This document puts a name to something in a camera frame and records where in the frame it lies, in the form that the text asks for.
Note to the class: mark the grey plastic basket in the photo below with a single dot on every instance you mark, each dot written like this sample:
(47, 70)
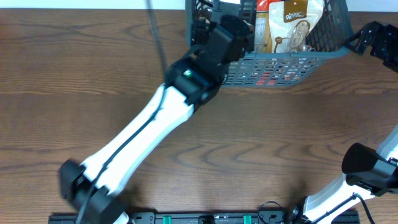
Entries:
(326, 38)

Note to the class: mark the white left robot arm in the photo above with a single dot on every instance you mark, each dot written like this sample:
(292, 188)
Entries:
(92, 186)

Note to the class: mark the spaghetti packet orange and tan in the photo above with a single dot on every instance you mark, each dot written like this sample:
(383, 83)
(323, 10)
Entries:
(262, 28)

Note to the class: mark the beige Paritree snack bag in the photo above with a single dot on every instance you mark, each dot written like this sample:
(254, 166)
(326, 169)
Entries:
(291, 21)

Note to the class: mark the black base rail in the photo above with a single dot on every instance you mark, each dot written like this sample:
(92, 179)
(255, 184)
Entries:
(347, 217)

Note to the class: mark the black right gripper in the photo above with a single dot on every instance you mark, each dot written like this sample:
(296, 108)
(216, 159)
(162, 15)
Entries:
(372, 34)

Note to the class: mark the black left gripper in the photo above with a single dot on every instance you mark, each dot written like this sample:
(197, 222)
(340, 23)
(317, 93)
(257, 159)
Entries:
(202, 26)

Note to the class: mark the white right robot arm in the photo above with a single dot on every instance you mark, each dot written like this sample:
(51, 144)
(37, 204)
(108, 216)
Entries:
(366, 172)

